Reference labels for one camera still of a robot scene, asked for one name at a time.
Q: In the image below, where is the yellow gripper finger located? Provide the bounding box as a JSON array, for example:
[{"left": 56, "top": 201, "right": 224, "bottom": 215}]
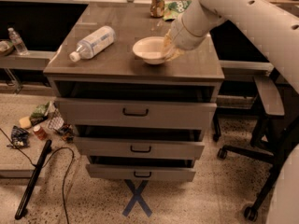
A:
[{"left": 162, "top": 31, "right": 184, "bottom": 61}]

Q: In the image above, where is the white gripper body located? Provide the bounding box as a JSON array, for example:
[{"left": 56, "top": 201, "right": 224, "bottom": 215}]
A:
[{"left": 170, "top": 13, "right": 210, "bottom": 50}]

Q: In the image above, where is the white paper bowl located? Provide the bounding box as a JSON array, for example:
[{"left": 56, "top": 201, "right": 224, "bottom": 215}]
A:
[{"left": 133, "top": 36, "right": 165, "bottom": 64}]

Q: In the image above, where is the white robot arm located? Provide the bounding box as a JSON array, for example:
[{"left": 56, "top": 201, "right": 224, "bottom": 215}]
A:
[{"left": 163, "top": 0, "right": 299, "bottom": 221}]

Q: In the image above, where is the clear plastic bottle lying down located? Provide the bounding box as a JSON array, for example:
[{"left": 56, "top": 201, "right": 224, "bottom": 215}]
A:
[{"left": 69, "top": 26, "right": 116, "bottom": 62}]

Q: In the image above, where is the small upright water bottle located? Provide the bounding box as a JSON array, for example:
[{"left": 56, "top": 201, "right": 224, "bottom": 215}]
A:
[{"left": 7, "top": 27, "right": 28, "bottom": 55}]

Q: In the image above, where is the bowl on side shelf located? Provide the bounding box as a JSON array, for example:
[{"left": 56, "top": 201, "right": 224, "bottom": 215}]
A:
[{"left": 0, "top": 40, "right": 14, "bottom": 57}]

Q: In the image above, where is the green chip bag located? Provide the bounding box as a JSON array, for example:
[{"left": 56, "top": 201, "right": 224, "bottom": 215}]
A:
[{"left": 164, "top": 0, "right": 192, "bottom": 21}]

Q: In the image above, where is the orange soda can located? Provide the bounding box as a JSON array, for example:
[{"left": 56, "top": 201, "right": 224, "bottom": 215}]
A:
[{"left": 150, "top": 0, "right": 164, "bottom": 18}]

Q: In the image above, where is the grey drawer cabinet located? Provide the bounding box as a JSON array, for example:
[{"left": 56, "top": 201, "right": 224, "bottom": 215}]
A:
[{"left": 44, "top": 3, "right": 224, "bottom": 169}]

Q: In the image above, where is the colourful snack bag on floor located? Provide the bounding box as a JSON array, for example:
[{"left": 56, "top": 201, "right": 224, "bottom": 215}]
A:
[{"left": 57, "top": 124, "right": 75, "bottom": 143}]

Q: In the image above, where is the black office chair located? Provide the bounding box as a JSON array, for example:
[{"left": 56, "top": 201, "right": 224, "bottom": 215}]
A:
[{"left": 217, "top": 76, "right": 299, "bottom": 221}]

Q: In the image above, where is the green snack bag on floor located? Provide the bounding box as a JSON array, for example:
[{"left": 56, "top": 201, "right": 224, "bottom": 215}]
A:
[{"left": 29, "top": 102, "right": 52, "bottom": 126}]

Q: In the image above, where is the blue tape cross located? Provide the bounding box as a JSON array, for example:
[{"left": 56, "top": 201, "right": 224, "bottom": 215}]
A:
[{"left": 122, "top": 179, "right": 152, "bottom": 217}]

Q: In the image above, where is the red can on floor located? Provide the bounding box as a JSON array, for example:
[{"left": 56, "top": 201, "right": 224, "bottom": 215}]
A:
[{"left": 33, "top": 125, "right": 48, "bottom": 140}]

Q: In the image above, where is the yellow sponge on floor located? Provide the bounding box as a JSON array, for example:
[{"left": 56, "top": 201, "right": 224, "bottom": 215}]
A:
[{"left": 19, "top": 116, "right": 32, "bottom": 129}]

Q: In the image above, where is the dark blue snack bag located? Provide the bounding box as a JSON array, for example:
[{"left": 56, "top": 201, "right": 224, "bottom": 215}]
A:
[{"left": 7, "top": 126, "right": 29, "bottom": 148}]

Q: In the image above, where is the black bar on floor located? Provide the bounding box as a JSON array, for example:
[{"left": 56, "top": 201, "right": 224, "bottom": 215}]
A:
[{"left": 15, "top": 140, "right": 52, "bottom": 220}]

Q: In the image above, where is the middle drawer with black handle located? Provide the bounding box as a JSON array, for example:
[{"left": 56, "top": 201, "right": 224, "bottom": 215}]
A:
[{"left": 75, "top": 137, "right": 204, "bottom": 160}]

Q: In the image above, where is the drawer with black handle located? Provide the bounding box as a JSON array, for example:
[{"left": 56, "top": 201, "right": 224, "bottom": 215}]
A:
[
  {"left": 75, "top": 137, "right": 204, "bottom": 160},
  {"left": 55, "top": 98, "right": 216, "bottom": 130},
  {"left": 86, "top": 164, "right": 195, "bottom": 182}
]

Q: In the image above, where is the top drawer with black handle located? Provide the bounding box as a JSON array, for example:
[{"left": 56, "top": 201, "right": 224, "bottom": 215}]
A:
[{"left": 55, "top": 98, "right": 216, "bottom": 130}]

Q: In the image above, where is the bottom drawer with black handle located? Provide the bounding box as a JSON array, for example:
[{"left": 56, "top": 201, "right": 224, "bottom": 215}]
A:
[{"left": 86, "top": 164, "right": 195, "bottom": 182}]

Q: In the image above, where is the wire mesh basket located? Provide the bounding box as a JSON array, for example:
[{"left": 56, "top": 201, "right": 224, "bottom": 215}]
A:
[{"left": 48, "top": 109, "right": 64, "bottom": 131}]

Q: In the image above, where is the black cable on floor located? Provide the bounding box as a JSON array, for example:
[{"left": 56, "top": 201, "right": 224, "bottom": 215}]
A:
[{"left": 0, "top": 128, "right": 76, "bottom": 224}]

